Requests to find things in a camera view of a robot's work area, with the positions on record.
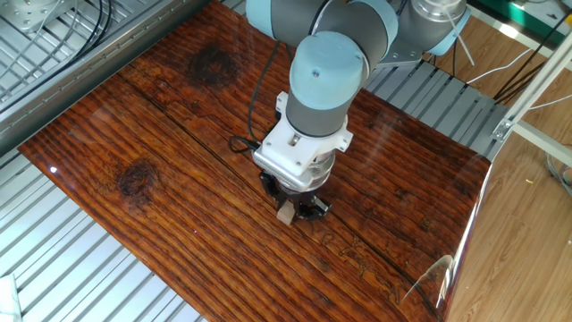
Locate black floor cables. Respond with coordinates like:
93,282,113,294
492,12,572,105

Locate white cable tie tail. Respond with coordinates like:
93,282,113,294
444,11,475,67

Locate aluminium frame post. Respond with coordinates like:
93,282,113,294
491,30,572,167

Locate black cable along rail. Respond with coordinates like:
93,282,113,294
0,0,114,115

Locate black cable with plug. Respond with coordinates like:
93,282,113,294
227,38,282,155

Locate glossy wood grain mat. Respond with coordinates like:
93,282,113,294
16,0,492,322

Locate white floor cable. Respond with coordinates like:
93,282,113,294
466,47,534,86

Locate silver perforated mount plate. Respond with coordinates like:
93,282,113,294
0,0,76,35

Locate green bench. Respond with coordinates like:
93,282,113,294
473,0,572,46

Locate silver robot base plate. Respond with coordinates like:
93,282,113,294
379,42,425,69

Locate white cloth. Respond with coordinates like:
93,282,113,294
0,273,23,322

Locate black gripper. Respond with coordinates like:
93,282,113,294
258,172,332,223

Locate grey cable bundle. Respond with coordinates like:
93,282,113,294
543,151,572,199

